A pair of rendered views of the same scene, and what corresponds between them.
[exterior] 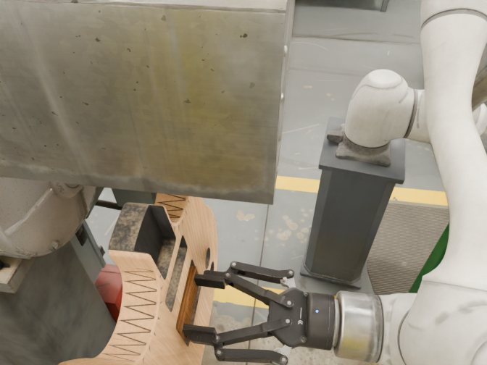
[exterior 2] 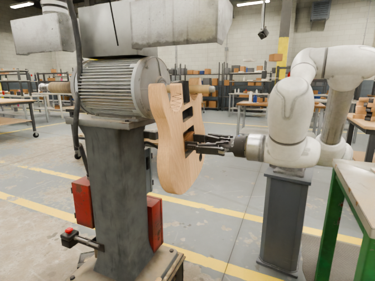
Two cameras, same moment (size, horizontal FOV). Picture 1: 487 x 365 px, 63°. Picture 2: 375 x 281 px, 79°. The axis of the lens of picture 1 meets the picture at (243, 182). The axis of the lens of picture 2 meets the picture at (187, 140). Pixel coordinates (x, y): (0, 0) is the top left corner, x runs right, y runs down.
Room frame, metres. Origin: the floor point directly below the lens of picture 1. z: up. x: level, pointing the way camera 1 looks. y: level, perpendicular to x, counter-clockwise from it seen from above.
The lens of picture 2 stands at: (-0.51, -0.11, 1.27)
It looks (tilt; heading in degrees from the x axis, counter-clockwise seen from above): 14 degrees down; 15
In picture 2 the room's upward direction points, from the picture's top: straight up
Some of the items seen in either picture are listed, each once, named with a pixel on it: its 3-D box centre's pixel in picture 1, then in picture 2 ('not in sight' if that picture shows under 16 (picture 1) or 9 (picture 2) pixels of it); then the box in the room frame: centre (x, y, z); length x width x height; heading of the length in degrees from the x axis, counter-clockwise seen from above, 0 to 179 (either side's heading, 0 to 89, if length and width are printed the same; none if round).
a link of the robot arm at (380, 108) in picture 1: (378, 106); not in sight; (1.04, -0.43, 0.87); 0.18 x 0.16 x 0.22; 75
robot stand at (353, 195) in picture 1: (346, 210); (284, 216); (1.04, -0.42, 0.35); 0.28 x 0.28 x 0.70; 73
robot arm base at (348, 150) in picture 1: (359, 138); (286, 166); (1.05, -0.40, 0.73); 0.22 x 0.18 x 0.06; 73
